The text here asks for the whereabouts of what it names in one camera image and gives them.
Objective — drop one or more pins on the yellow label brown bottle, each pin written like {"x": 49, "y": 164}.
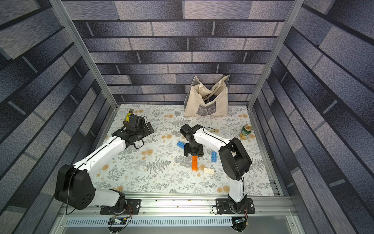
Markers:
{"x": 126, "y": 120}

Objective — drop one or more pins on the circuit board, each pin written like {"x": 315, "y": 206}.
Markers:
{"x": 239, "y": 224}
{"x": 117, "y": 221}

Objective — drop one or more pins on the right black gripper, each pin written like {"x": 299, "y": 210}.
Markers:
{"x": 193, "y": 149}

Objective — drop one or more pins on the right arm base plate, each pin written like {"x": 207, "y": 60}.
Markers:
{"x": 229, "y": 206}

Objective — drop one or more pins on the aluminium frame post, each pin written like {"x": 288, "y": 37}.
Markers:
{"x": 79, "y": 43}
{"x": 295, "y": 8}

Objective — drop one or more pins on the aluminium front rail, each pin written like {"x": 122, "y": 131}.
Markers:
{"x": 273, "y": 215}

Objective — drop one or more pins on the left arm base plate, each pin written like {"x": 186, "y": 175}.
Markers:
{"x": 123, "y": 207}

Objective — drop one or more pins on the right aluminium frame post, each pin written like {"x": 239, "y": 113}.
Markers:
{"x": 295, "y": 8}

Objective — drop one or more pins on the blue lego brick right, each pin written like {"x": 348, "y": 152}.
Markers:
{"x": 214, "y": 156}

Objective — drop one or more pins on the green beverage can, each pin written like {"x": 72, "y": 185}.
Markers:
{"x": 246, "y": 131}

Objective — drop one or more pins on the left circuit board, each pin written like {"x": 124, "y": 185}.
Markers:
{"x": 117, "y": 221}

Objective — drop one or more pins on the right circuit board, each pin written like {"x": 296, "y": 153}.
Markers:
{"x": 239, "y": 224}

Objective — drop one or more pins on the blue lego brick left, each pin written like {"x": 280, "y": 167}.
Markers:
{"x": 181, "y": 144}

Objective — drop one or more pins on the blue lego brick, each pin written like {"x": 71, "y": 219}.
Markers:
{"x": 214, "y": 156}
{"x": 181, "y": 144}

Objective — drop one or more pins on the white lego brick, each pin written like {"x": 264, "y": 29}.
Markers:
{"x": 209, "y": 171}

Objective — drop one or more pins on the orange lego brick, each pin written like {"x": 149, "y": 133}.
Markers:
{"x": 194, "y": 167}
{"x": 194, "y": 160}

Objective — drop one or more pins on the beige canvas tote bag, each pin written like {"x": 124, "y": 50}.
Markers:
{"x": 203, "y": 102}

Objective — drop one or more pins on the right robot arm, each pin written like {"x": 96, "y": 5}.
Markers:
{"x": 233, "y": 156}

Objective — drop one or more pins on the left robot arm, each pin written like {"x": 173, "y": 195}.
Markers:
{"x": 74, "y": 186}

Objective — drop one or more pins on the left aluminium frame post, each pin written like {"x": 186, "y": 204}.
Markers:
{"x": 79, "y": 43}

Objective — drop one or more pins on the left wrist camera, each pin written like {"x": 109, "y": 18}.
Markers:
{"x": 136, "y": 121}

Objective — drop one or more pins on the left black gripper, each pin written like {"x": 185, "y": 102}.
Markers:
{"x": 146, "y": 128}

